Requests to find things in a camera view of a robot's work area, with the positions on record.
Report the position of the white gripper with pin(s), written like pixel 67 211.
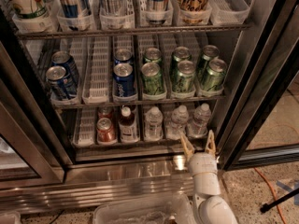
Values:
pixel 202 163

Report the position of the clear water bottle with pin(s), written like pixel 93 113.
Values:
pixel 177 123
pixel 197 127
pixel 153 124

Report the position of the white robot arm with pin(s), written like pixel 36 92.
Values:
pixel 208 205

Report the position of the open fridge glass door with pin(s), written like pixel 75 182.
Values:
pixel 256 121

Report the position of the brown drink bottle white label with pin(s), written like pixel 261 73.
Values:
pixel 127 126

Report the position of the empty white tray bottom shelf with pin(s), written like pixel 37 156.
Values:
pixel 84 133

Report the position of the empty white tray shelf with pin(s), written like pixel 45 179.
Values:
pixel 96 83
pixel 84 133

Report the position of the stainless steel fridge cabinet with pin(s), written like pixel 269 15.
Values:
pixel 96 174

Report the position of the empty white tray middle shelf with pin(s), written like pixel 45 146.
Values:
pixel 96 83

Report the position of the empty clear tray top shelf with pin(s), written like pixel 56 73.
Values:
pixel 228 12

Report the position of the left fridge glass door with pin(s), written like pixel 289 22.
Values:
pixel 31 162

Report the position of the white tall can top shelf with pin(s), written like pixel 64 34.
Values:
pixel 29 9

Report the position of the clear plastic bin on floor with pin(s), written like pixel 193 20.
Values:
pixel 147 210

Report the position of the green can front middle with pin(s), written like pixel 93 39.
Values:
pixel 183 77

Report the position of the green can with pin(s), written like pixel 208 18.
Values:
pixel 153 83
pixel 179 54
pixel 152 55
pixel 214 75
pixel 183 77
pixel 208 53

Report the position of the green can front right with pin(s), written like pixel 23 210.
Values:
pixel 214 75

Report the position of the green can front left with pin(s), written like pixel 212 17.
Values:
pixel 153 83

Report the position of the black stand leg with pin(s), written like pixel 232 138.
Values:
pixel 267 206

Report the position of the red soda can front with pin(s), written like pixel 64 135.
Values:
pixel 105 131

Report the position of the red soda can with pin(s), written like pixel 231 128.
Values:
pixel 105 112
pixel 105 131

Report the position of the green can rear middle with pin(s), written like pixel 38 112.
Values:
pixel 179 54

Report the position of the blue pepsi can front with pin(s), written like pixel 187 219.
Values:
pixel 124 76

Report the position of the blue pepsi can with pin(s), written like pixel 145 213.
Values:
pixel 123 56
pixel 124 76

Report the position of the green can rear right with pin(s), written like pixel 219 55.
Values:
pixel 208 53

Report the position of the red soda can rear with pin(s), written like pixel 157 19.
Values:
pixel 105 112

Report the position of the green can rear left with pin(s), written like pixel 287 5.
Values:
pixel 152 55

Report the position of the blue pepsi can rear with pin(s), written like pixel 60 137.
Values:
pixel 123 56

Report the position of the blue soda can front left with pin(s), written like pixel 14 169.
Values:
pixel 62 83

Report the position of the blue soda can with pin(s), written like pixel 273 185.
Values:
pixel 64 59
pixel 62 83

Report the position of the blue soda can rear left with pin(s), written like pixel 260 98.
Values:
pixel 64 59

